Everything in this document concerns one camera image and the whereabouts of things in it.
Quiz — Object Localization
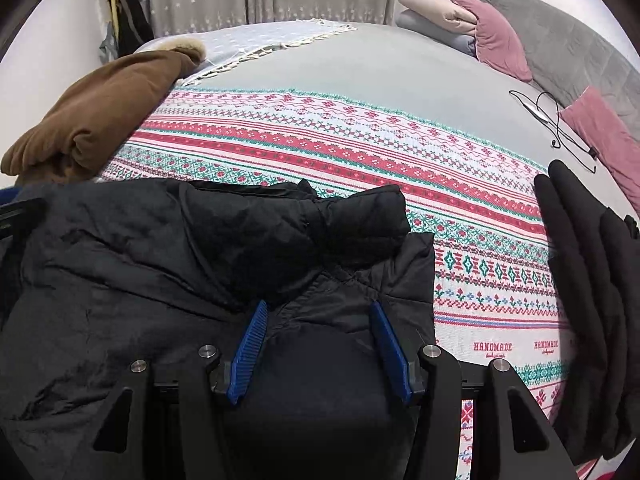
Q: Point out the black quilted puffer jacket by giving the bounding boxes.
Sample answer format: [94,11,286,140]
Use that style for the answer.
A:
[0,178,437,480]

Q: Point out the brown fur-trimmed coat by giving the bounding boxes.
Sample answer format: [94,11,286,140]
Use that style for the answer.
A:
[1,37,206,185]

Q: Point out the patterned red green bedspread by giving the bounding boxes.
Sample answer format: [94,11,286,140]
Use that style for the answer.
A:
[101,90,568,479]

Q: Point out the black folded coat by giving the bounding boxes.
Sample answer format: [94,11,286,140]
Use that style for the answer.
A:
[534,160,639,464]

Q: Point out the light blue fringed blanket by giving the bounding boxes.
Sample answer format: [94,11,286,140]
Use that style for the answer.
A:
[137,18,357,86]

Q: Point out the grey bed sheet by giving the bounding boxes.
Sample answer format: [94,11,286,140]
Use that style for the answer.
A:
[194,24,634,217]

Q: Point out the pink pillow by headboard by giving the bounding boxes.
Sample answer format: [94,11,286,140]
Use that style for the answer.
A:
[560,86,640,211]

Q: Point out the grey folded blanket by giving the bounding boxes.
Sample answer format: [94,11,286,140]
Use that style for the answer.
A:
[395,10,476,56]

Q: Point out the pink pillow near blankets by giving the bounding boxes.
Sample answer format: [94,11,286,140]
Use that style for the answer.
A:
[450,0,533,82]

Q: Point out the grey padded headboard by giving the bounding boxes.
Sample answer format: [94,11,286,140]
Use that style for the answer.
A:
[480,0,640,139]

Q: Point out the beige folded blanket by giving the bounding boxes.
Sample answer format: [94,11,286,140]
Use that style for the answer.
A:
[399,0,477,36]

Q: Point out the dark clothes hanging on wall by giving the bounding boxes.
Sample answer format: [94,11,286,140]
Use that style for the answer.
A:
[100,0,154,64]

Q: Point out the black charger cable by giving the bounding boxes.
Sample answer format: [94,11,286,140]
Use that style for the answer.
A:
[508,88,599,175]

